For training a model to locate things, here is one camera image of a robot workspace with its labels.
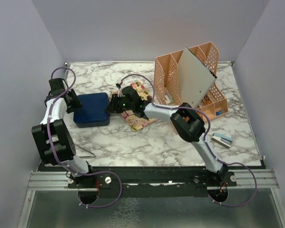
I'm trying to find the grey board in organizer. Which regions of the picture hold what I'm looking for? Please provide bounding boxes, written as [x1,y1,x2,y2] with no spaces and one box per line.
[178,47,217,108]

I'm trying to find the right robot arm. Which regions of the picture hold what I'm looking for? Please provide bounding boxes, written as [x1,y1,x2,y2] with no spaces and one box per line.
[105,84,228,186]

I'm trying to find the purple cable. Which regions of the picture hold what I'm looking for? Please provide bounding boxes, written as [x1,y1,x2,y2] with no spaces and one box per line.
[47,67,122,209]
[115,74,257,207]

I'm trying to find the small blue cap item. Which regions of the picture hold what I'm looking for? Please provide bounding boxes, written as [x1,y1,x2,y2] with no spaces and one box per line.
[216,110,225,116]

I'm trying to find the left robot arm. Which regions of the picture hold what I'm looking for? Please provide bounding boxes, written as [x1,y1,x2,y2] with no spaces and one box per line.
[31,89,95,188]

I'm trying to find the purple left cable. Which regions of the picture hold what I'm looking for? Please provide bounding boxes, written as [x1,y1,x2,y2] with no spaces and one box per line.
[47,67,122,209]

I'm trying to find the peach plastic desk organizer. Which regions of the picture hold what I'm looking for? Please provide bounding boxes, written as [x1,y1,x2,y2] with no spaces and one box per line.
[153,42,228,120]

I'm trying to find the blue box lid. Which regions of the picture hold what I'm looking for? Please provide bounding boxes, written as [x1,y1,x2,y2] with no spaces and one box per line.
[74,93,109,117]

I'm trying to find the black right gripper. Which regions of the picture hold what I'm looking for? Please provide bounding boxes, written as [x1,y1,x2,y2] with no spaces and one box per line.
[104,95,134,115]

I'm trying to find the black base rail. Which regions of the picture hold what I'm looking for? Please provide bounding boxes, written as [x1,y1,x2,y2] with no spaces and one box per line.
[68,166,237,198]

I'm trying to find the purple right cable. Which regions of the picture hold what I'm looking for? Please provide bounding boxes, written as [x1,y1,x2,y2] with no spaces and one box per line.
[115,74,257,207]

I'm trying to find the floral serving tray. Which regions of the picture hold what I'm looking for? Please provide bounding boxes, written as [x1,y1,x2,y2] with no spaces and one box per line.
[110,82,156,131]

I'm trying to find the stapler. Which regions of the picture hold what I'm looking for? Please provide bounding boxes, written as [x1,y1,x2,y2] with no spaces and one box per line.
[211,133,233,148]

